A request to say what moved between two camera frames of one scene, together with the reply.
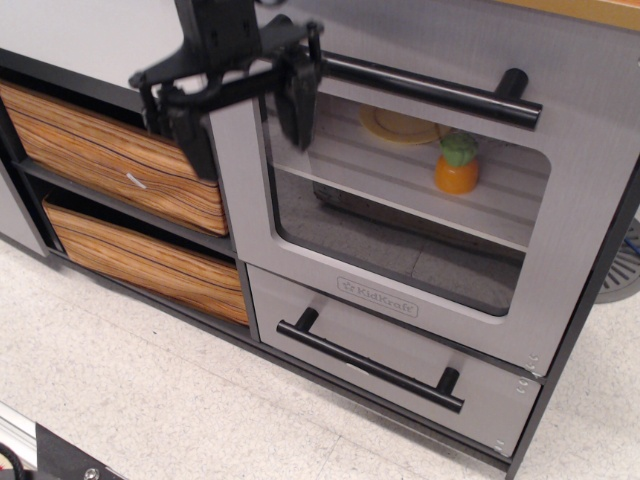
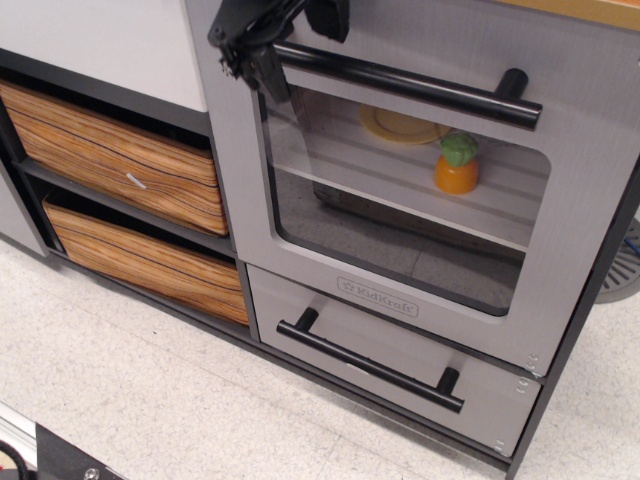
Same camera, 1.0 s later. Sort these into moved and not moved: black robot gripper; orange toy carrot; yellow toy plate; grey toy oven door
Moved: black robot gripper
Not moved: orange toy carrot; grey toy oven door; yellow toy plate
